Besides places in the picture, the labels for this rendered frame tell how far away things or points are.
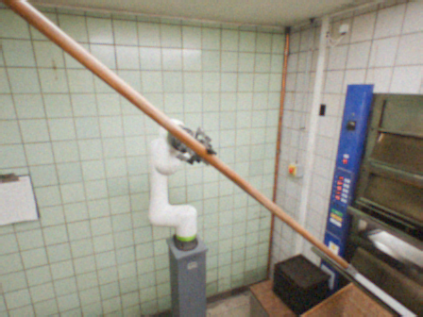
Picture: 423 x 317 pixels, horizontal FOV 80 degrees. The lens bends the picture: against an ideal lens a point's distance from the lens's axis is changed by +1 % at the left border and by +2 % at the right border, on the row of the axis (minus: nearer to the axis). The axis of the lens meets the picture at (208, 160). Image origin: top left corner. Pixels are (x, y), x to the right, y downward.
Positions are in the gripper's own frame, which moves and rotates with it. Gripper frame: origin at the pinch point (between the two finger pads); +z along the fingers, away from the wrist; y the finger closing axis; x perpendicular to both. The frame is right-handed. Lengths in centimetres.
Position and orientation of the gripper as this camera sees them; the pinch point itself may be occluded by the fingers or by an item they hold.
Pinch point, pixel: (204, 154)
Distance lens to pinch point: 73.1
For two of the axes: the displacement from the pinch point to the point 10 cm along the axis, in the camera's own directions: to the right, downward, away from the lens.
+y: -6.1, 7.9, -0.2
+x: -6.9, -5.4, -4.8
